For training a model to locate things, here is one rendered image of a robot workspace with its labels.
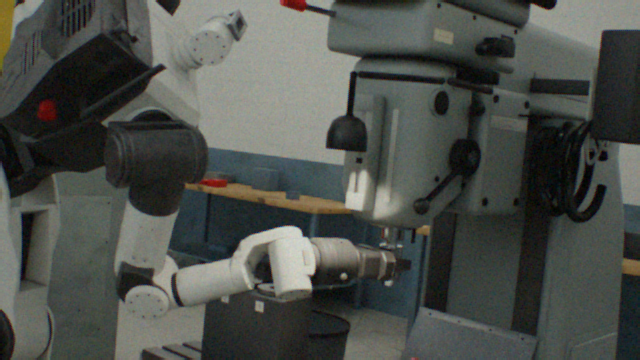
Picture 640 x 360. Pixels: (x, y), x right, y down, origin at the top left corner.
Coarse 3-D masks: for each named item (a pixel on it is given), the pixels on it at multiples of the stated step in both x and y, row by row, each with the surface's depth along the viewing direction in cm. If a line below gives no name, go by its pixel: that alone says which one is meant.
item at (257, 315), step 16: (256, 288) 183; (272, 288) 180; (208, 304) 184; (224, 304) 181; (240, 304) 179; (256, 304) 176; (272, 304) 174; (288, 304) 174; (304, 304) 179; (208, 320) 184; (224, 320) 181; (240, 320) 179; (256, 320) 176; (272, 320) 174; (288, 320) 175; (304, 320) 180; (208, 336) 184; (224, 336) 181; (240, 336) 179; (256, 336) 176; (272, 336) 174; (288, 336) 176; (304, 336) 181; (208, 352) 184; (224, 352) 181; (240, 352) 179; (256, 352) 176; (272, 352) 174; (288, 352) 176; (304, 352) 182
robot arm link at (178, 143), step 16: (144, 144) 126; (160, 144) 127; (176, 144) 129; (192, 144) 130; (144, 160) 125; (160, 160) 127; (176, 160) 128; (192, 160) 130; (144, 176) 126; (160, 176) 128; (176, 176) 130; (192, 176) 131; (144, 192) 131; (160, 192) 130; (176, 192) 132; (144, 208) 132; (160, 208) 132; (176, 208) 135
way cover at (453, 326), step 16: (416, 320) 194; (432, 320) 191; (448, 320) 189; (464, 320) 186; (416, 336) 192; (432, 336) 189; (448, 336) 187; (464, 336) 184; (480, 336) 182; (496, 336) 180; (512, 336) 178; (528, 336) 176; (416, 352) 190; (432, 352) 187; (448, 352) 185; (464, 352) 182; (480, 352) 180; (496, 352) 178; (512, 352) 176; (528, 352) 174
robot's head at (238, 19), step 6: (234, 12) 145; (240, 12) 146; (234, 18) 142; (240, 18) 145; (228, 24) 139; (234, 24) 141; (240, 24) 146; (246, 24) 147; (234, 30) 139; (240, 30) 143; (234, 36) 140; (240, 36) 141
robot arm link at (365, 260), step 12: (336, 240) 148; (348, 252) 146; (360, 252) 149; (372, 252) 150; (384, 252) 150; (348, 264) 146; (360, 264) 149; (372, 264) 149; (384, 264) 149; (336, 276) 145; (348, 276) 147; (360, 276) 148; (372, 276) 149; (384, 276) 149
